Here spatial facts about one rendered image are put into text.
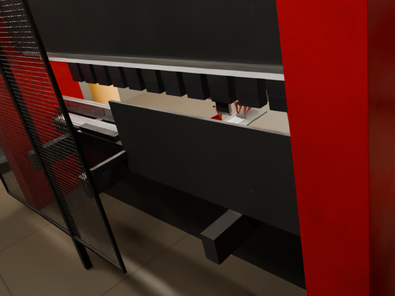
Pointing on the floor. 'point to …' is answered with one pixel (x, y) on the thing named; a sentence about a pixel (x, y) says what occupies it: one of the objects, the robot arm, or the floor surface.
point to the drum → (103, 93)
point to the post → (45, 171)
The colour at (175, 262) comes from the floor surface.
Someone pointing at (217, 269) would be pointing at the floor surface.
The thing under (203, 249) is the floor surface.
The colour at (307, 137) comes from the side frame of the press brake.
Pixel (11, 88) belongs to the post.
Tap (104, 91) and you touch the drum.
